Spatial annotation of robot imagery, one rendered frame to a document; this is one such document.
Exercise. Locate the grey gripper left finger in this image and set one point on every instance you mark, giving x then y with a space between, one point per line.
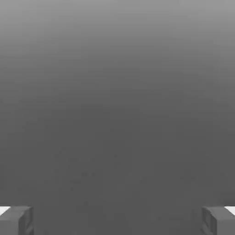
14 221

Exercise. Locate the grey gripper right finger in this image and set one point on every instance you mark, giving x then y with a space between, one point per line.
220 221

